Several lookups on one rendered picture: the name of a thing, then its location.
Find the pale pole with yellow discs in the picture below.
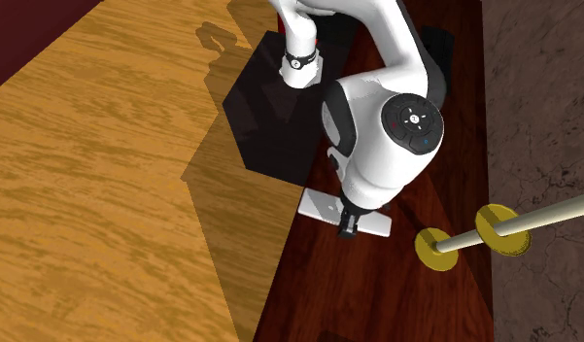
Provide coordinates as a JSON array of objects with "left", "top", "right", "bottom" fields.
[{"left": 413, "top": 190, "right": 584, "bottom": 273}]

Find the dark red wooden table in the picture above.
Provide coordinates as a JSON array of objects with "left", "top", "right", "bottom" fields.
[{"left": 251, "top": 0, "right": 496, "bottom": 342}]

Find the white flat tablet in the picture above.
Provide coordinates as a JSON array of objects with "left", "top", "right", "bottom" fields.
[{"left": 297, "top": 187, "right": 394, "bottom": 238}]

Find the black robot stand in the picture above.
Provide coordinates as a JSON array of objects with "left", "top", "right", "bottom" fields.
[{"left": 222, "top": 13, "right": 360, "bottom": 188}]

